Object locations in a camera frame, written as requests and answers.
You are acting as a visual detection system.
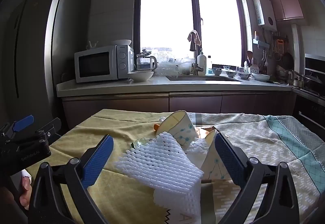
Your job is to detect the pile of clear plastic bags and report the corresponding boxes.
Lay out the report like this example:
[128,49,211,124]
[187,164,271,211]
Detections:
[154,58,193,77]

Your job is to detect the blue wall shelf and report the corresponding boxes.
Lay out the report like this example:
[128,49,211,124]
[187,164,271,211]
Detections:
[252,38,270,50]

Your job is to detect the white soap pump bottle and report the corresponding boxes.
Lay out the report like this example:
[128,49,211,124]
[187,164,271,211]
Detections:
[197,49,207,68]

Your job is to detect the black built-in oven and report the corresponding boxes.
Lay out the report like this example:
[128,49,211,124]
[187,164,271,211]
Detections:
[295,93,325,143]

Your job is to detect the dark hanging pan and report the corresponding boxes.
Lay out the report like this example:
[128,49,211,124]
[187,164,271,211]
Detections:
[283,52,294,68]

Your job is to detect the brown dish cloth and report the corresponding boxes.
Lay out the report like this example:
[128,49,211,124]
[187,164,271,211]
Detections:
[188,30,202,52]

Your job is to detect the paper cup with teal dots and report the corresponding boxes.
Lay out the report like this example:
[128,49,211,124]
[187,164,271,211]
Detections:
[155,110,200,149]
[199,129,233,181]

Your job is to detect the brown wall cabinet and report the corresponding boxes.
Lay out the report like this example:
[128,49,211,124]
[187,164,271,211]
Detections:
[263,0,304,22]

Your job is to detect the yellow and teal patterned tablecloth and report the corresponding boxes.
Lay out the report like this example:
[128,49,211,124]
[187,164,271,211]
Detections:
[25,108,325,224]

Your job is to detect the white water heater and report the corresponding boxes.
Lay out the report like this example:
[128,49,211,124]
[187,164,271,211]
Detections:
[252,0,277,31]

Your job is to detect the white microwave oven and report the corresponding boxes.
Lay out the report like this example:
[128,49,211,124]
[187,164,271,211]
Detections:
[74,45,134,83]

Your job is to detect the glass kettle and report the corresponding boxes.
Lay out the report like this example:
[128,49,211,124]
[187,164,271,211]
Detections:
[136,49,158,71]

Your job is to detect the metal cooking pot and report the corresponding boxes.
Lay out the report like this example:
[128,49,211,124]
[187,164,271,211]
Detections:
[303,75,323,90]

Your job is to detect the white vertical pipe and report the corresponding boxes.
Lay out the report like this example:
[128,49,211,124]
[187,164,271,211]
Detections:
[291,24,305,75]

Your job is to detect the kitchen sink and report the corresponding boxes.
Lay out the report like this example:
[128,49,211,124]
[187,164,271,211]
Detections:
[166,75,244,83]

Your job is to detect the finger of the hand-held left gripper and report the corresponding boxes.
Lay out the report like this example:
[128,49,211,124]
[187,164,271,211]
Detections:
[0,115,35,138]
[36,117,62,144]

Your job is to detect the person's left hand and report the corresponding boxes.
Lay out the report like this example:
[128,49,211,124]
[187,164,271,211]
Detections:
[19,169,33,205]

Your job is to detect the brown lower kitchen cabinets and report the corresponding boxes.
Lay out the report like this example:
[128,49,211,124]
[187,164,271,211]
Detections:
[62,90,297,128]

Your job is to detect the metal kitchen faucet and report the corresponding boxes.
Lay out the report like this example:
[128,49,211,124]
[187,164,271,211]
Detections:
[189,33,205,76]

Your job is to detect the pale kitchen countertop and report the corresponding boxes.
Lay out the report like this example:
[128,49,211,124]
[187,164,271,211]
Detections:
[56,75,295,98]

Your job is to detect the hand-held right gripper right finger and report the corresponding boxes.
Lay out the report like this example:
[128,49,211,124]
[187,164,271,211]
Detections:
[214,133,300,224]

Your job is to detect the wide white bowl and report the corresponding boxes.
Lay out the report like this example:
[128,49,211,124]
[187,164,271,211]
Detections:
[251,72,271,82]

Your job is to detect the grey refrigerator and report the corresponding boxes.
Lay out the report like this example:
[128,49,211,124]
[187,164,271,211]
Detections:
[0,0,92,138]

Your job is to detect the green foil wrapper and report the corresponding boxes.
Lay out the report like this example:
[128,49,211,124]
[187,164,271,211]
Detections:
[130,138,153,150]

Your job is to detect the white tissue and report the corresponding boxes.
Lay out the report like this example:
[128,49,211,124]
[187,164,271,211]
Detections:
[186,138,212,161]

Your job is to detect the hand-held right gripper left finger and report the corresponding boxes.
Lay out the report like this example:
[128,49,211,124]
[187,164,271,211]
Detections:
[29,135,115,224]

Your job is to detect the dark framed window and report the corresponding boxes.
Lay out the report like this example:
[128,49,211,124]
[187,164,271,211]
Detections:
[134,0,252,68]

